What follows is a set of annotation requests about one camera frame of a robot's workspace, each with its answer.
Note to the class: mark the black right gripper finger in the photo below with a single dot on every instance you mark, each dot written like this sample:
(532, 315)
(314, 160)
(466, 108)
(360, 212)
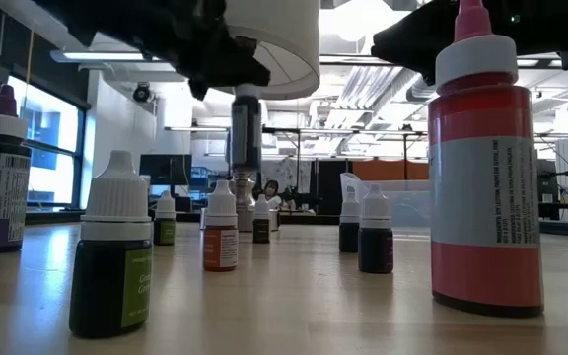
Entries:
(412, 44)

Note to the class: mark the black computer monitor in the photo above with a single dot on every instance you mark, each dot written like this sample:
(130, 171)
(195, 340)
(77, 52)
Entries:
(165, 170)
(546, 180)

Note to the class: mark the small dark blue coloring bottle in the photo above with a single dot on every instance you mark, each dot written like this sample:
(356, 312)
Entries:
(349, 239)

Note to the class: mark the large purple food coloring bottle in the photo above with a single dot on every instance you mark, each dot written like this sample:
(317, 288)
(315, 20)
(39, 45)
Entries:
(3, 197)

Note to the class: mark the person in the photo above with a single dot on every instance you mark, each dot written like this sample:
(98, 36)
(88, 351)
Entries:
(270, 190)

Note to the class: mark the small orange food coloring bottle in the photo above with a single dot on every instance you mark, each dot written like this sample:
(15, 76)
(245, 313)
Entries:
(220, 246)

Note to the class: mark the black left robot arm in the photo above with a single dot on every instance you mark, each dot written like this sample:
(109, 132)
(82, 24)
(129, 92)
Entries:
(92, 20)

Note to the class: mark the small green food coloring bottle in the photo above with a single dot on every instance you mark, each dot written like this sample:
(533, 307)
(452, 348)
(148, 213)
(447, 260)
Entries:
(164, 232)
(106, 286)

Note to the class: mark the fluorescent ceiling light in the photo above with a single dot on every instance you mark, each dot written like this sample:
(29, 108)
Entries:
(111, 55)

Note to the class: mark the small purple food coloring bottle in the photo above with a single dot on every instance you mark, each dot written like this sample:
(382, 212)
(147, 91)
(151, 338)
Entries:
(375, 251)

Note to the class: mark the black background robot stand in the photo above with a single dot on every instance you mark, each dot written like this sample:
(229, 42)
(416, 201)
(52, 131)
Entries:
(565, 173)

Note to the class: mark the clear plastic bin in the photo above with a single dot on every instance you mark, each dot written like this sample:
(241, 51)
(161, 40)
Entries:
(407, 207)

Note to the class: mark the small black food coloring bottle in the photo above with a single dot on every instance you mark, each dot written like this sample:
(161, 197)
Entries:
(261, 232)

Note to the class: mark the black ceiling camera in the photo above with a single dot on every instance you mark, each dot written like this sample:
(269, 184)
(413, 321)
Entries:
(141, 92)

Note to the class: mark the large window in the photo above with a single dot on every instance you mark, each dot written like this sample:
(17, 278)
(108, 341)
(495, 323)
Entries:
(52, 128)

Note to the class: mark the silver table lamp white shade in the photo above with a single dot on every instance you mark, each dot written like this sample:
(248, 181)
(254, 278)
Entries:
(289, 29)

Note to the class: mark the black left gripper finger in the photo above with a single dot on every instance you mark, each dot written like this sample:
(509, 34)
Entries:
(234, 64)

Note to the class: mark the large pink food coloring bottle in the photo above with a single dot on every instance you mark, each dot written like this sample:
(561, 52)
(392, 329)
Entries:
(486, 197)

